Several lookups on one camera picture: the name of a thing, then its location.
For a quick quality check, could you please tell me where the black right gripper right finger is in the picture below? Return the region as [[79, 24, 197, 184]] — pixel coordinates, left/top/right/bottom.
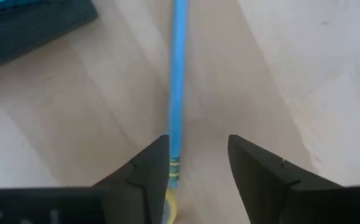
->
[[228, 134, 346, 224]]

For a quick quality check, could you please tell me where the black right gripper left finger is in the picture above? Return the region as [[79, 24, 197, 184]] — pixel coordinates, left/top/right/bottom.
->
[[91, 134, 171, 224]]

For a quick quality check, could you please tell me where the light blue pencil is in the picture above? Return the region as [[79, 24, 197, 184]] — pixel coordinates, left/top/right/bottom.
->
[[166, 0, 190, 189]]

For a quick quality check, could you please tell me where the black mesh desk organizer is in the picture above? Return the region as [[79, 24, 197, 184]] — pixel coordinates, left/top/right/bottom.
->
[[0, 0, 99, 76]]

